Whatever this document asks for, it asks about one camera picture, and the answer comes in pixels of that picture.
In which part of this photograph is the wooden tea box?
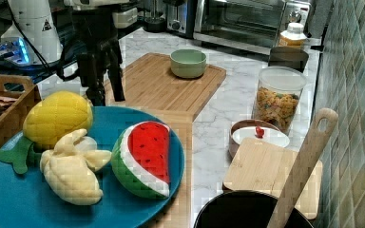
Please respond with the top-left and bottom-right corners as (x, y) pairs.
(0, 74), (41, 147)

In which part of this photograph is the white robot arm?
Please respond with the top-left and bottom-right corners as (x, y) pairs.
(1, 0), (129, 105)

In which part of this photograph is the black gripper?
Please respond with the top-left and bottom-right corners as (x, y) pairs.
(72, 8), (125, 106)

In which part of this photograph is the black pot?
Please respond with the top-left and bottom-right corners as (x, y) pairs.
(193, 189), (315, 228)

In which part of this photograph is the bamboo cutting board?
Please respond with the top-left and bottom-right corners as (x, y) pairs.
(104, 52), (227, 123)

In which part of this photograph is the plush peeled banana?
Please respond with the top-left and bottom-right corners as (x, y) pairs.
(40, 129), (111, 205)

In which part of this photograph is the blue plate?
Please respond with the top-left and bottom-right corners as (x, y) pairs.
(0, 105), (185, 228)

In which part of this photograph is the black two-slot toaster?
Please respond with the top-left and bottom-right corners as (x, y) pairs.
(163, 0), (198, 39)

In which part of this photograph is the stainless toaster oven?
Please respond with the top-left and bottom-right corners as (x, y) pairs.
(193, 0), (314, 55)

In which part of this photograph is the clear cereal canister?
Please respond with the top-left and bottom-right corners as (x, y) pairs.
(253, 66), (307, 134)

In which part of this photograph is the green ceramic bowl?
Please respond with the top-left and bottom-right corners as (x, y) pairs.
(170, 49), (206, 79)

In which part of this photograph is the plush yellow lemon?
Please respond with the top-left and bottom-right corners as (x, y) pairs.
(0, 91), (93, 175)

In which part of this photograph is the wooden spatula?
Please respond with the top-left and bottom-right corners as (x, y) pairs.
(267, 108), (338, 228)

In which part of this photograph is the plush watermelon slice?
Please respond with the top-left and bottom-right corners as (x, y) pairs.
(111, 121), (170, 199)

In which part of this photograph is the brown bowl with white lid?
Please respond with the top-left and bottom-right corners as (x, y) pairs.
(229, 119), (290, 158)

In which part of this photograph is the orange juice bottle white cap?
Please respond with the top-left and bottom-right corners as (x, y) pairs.
(279, 23), (306, 48)

